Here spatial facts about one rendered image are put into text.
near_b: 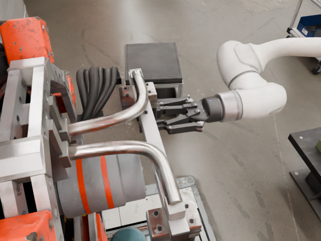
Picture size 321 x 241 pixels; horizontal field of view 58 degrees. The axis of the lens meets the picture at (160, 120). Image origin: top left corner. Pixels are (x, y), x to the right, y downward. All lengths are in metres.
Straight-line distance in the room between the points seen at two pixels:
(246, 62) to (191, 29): 1.96
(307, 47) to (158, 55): 1.13
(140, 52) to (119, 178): 1.40
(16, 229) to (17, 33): 0.37
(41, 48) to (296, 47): 0.71
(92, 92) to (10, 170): 0.26
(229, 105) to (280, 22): 2.40
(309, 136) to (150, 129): 1.16
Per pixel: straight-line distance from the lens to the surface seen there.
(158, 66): 1.82
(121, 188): 0.63
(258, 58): 0.95
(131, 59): 1.89
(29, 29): 0.62
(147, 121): 0.61
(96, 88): 0.63
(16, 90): 0.53
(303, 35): 2.73
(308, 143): 1.61
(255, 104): 0.86
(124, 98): 0.71
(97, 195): 0.63
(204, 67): 2.40
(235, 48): 0.97
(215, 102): 0.83
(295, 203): 1.75
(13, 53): 0.63
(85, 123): 0.58
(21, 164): 0.43
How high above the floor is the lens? 1.43
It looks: 48 degrees down
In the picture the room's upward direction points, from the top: straight up
